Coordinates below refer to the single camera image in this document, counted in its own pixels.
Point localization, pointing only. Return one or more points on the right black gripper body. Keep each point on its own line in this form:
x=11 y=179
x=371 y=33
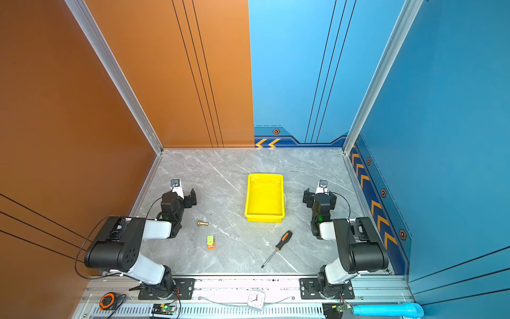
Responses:
x=309 y=197

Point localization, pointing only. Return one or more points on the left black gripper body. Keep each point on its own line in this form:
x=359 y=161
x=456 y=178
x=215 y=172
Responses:
x=188 y=198

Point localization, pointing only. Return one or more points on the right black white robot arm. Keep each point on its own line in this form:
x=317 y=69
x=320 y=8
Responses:
x=359 y=247

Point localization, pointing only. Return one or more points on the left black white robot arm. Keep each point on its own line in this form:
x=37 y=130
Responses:
x=117 y=246

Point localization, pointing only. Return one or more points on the yellow plastic bin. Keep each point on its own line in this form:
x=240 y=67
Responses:
x=265 y=201

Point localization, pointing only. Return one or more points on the gold chess rook piece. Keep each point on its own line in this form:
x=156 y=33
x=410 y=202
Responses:
x=202 y=223

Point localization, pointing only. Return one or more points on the green orange toy block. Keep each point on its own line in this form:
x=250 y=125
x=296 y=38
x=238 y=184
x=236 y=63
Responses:
x=210 y=242

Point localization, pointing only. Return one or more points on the green circuit board left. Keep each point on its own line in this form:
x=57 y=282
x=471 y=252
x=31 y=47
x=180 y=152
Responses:
x=164 y=310

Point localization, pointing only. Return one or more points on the green circuit board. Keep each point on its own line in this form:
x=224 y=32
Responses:
x=341 y=307
x=164 y=310

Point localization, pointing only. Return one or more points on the green circuit board right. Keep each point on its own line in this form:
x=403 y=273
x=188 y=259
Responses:
x=341 y=307

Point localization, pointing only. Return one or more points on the orange black tape measure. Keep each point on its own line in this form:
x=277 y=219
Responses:
x=109 y=301

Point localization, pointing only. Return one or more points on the small white clock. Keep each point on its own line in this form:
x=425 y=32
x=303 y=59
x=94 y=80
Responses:
x=256 y=299

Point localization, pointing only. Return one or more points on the cyan plastic pipe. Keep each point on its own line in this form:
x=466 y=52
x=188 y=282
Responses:
x=410 y=310

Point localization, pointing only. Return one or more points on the orange black handled screwdriver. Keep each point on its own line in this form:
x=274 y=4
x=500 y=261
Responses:
x=284 y=240

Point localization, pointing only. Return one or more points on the aluminium front rail frame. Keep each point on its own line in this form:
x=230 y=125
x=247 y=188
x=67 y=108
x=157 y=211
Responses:
x=225 y=296

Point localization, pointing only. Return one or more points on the left aluminium corner post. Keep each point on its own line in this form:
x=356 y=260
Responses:
x=91 y=30

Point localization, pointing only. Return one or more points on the aluminium corner post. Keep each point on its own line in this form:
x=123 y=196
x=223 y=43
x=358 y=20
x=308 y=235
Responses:
x=397 y=37
x=91 y=30

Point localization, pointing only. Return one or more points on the right aluminium corner post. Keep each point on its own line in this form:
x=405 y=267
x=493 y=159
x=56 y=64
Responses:
x=397 y=37

